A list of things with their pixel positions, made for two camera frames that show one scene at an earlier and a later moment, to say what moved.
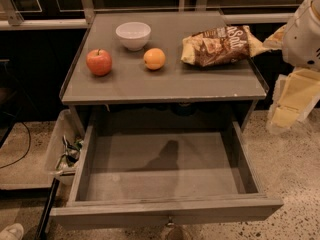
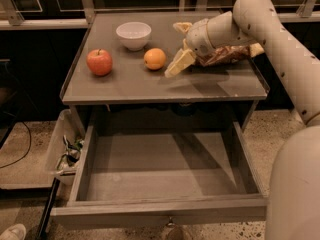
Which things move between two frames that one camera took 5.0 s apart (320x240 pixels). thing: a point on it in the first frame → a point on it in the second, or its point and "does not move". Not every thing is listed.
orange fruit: [154, 58] does not move
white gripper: [302, 40] → [198, 37]
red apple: [99, 62] does not move
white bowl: [134, 34] does not move
